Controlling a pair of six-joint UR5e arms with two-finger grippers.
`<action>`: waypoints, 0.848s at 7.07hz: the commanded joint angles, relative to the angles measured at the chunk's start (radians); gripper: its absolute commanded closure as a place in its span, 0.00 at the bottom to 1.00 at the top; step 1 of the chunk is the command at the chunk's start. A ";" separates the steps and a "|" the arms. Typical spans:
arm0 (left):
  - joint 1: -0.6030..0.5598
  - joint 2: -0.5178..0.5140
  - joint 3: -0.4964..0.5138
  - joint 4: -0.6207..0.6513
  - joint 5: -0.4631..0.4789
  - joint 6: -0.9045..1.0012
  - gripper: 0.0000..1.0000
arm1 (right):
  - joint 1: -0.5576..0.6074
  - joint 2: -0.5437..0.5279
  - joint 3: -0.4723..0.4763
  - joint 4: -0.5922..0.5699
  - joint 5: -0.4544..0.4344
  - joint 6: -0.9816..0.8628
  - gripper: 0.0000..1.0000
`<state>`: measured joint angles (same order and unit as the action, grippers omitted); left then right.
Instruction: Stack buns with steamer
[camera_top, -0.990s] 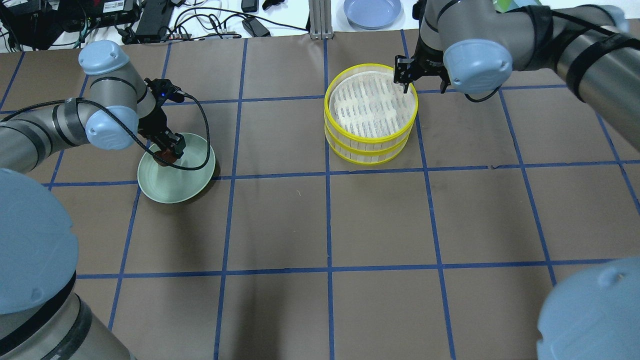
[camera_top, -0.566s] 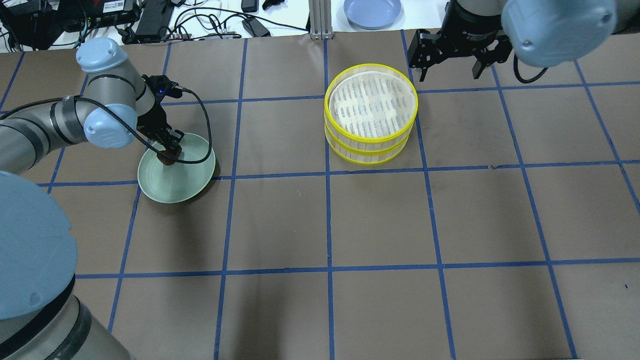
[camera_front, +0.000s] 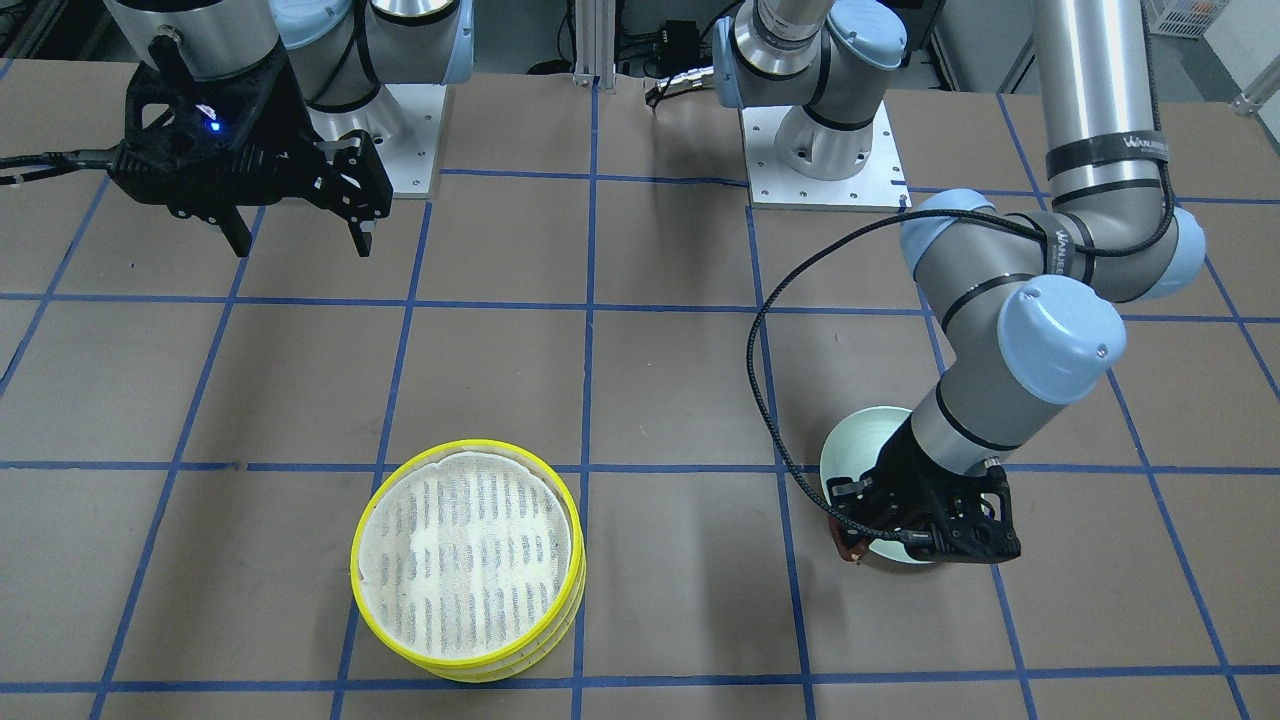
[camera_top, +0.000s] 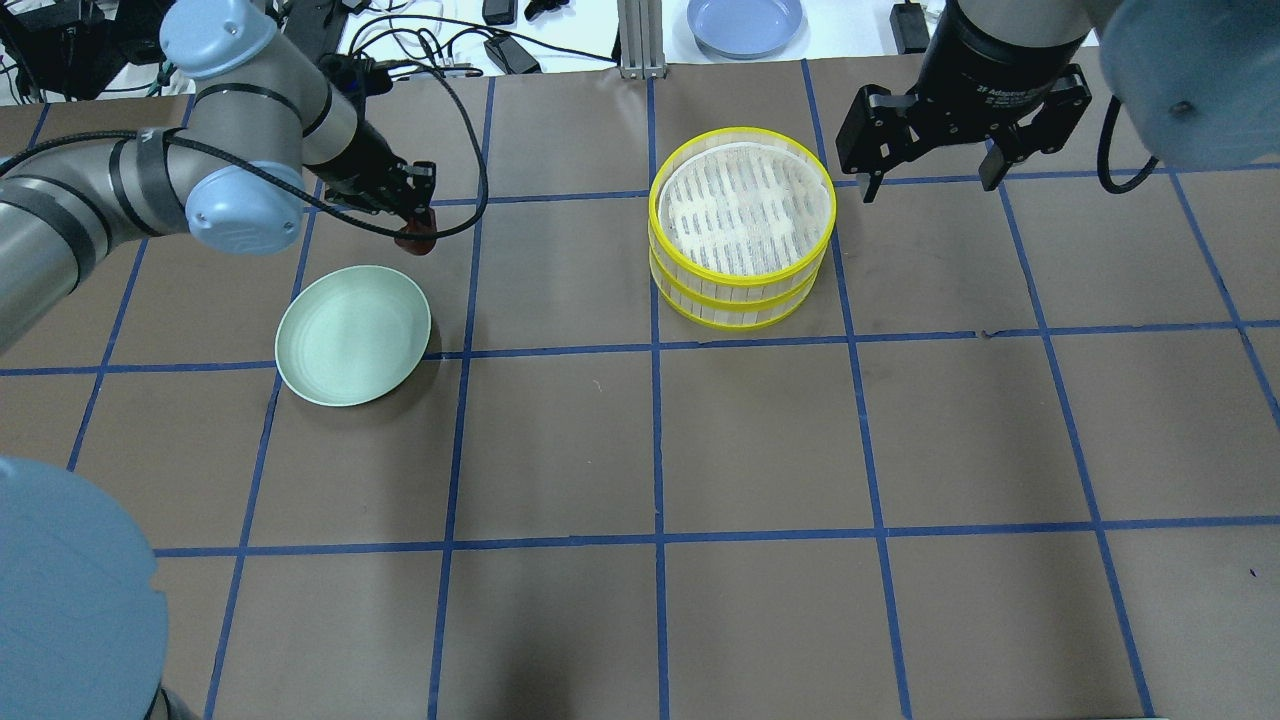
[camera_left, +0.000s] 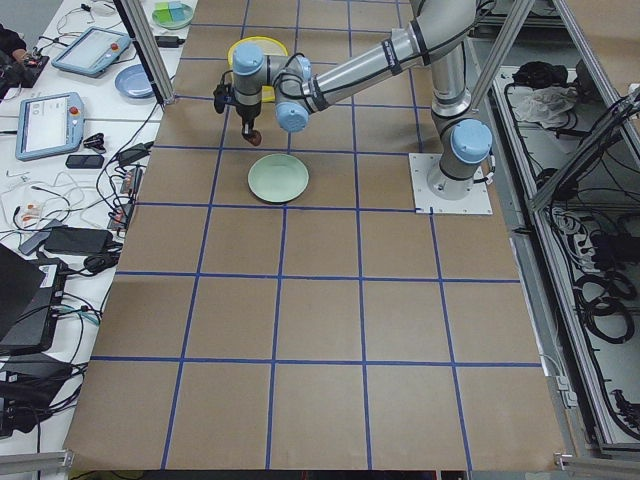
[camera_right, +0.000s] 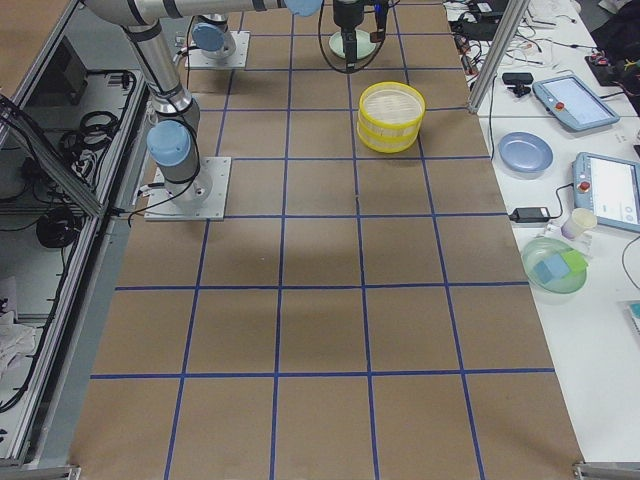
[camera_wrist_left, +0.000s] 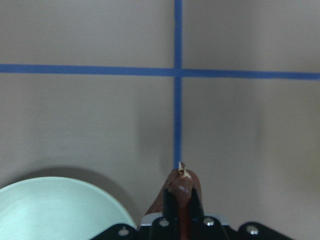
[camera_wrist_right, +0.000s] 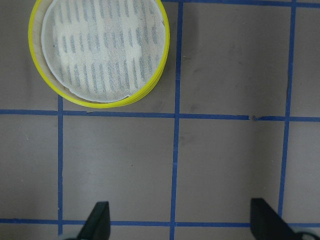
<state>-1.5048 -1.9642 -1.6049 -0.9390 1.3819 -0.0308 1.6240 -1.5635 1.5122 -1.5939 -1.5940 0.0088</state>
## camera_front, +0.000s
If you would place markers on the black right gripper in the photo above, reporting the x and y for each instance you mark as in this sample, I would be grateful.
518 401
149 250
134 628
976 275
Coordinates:
293 128

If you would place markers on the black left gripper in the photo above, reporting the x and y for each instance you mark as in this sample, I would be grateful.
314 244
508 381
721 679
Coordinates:
912 466

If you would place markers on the yellow steamer basket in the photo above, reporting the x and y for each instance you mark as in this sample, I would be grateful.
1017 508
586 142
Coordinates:
469 561

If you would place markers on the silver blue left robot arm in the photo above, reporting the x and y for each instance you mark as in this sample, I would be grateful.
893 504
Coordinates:
1026 300

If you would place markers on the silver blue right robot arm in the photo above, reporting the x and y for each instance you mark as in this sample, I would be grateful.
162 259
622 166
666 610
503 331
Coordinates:
342 52

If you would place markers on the light green plate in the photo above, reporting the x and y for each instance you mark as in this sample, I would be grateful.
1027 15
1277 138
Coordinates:
853 447

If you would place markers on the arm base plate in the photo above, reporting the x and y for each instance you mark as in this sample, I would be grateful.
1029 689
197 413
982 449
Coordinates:
406 123

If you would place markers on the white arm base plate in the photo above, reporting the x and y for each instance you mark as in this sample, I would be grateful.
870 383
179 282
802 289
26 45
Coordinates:
794 163

